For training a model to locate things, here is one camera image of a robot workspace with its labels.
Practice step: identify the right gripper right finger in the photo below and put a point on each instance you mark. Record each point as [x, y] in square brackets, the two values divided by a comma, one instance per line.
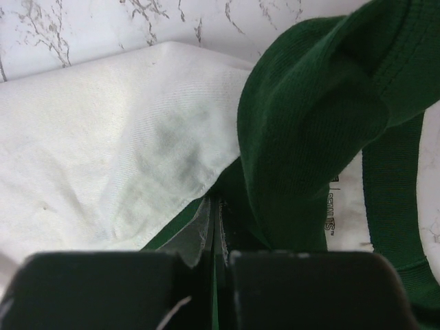
[262, 289]

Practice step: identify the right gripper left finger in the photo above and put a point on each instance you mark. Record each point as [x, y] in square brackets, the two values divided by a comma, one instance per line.
[166, 288]

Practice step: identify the dark green t shirt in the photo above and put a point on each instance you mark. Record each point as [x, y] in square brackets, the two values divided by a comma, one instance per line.
[353, 98]

